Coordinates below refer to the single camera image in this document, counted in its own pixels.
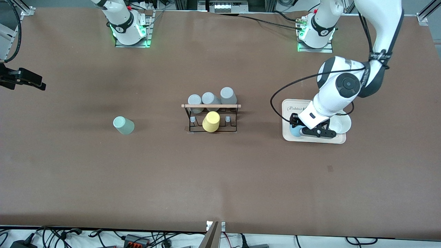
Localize pale green cup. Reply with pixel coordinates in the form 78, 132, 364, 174
113, 116, 135, 135

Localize cream tray with Rabbit print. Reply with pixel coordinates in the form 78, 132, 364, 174
282, 99, 346, 144

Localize white bowl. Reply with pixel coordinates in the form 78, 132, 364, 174
327, 114, 352, 134

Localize grey cup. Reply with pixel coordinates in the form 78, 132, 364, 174
187, 94, 204, 114
202, 92, 221, 111
220, 87, 238, 105

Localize yellow cup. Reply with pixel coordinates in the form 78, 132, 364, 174
202, 111, 221, 133

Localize grey device with white sockets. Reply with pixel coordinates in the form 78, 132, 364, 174
207, 0, 249, 13

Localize black power adapter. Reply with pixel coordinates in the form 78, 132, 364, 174
10, 239, 38, 248

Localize black connector box orange levers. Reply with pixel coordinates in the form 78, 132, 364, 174
123, 234, 151, 248

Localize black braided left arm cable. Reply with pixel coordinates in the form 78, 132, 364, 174
270, 65, 367, 122

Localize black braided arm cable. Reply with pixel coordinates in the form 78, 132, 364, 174
0, 0, 22, 63
270, 65, 367, 122

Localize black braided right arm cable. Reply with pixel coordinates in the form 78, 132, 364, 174
0, 0, 22, 63

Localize aluminium frame profile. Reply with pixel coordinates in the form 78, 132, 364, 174
0, 0, 36, 71
416, 0, 441, 26

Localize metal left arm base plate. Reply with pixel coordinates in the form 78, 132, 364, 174
297, 15, 334, 53

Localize black cable on table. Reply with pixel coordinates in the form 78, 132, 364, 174
220, 13, 301, 31

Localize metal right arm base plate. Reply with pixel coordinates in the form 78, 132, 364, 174
115, 10, 153, 48

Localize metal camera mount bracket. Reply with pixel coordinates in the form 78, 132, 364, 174
198, 220, 226, 248

